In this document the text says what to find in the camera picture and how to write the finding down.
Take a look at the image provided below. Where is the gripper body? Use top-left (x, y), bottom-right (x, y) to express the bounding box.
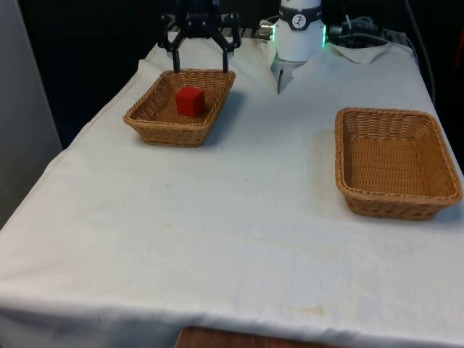
top-left (181, 0), bottom-right (220, 39)

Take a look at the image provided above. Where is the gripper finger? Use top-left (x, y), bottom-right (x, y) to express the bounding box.
top-left (157, 12), bottom-right (188, 73)
top-left (212, 12), bottom-right (243, 74)

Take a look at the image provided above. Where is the red cube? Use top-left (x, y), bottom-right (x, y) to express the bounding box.
top-left (175, 86), bottom-right (207, 118)

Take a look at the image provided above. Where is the wicker basket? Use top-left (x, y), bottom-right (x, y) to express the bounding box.
top-left (334, 107), bottom-right (464, 223)
top-left (123, 68), bottom-right (237, 148)

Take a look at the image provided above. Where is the black cable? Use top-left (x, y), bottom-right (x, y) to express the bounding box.
top-left (336, 30), bottom-right (391, 48)
top-left (405, 0), bottom-right (439, 105)

